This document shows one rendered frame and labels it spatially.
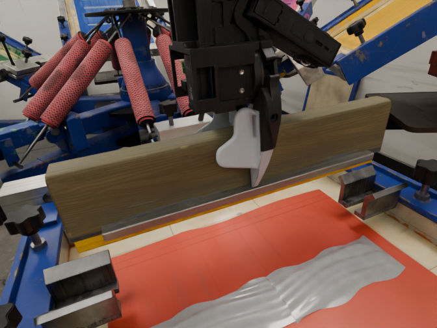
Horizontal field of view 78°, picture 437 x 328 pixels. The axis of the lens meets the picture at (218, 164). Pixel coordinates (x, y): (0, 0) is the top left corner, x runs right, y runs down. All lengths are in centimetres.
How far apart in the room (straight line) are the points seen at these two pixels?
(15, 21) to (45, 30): 32
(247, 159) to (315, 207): 28
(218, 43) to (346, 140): 22
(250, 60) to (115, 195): 17
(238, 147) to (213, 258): 21
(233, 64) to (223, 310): 28
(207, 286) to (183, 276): 4
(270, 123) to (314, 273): 23
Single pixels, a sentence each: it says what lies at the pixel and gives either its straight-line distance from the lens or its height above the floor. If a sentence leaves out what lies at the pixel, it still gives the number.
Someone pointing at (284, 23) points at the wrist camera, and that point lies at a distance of 28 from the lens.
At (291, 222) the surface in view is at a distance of 49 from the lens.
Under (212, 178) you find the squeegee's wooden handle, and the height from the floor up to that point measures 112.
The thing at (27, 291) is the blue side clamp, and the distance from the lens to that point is 42.
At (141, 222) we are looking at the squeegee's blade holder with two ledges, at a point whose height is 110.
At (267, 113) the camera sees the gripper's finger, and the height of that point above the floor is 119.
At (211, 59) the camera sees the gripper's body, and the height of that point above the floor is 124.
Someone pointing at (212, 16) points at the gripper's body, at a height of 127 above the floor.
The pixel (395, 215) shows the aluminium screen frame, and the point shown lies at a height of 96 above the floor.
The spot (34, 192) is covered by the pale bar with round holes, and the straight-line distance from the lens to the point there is 55.
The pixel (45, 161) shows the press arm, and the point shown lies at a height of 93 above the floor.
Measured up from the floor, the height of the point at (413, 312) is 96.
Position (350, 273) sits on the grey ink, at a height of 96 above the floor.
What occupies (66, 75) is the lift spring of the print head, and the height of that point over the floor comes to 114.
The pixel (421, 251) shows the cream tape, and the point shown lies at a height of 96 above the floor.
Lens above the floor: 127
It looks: 28 degrees down
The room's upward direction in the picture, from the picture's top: 4 degrees counter-clockwise
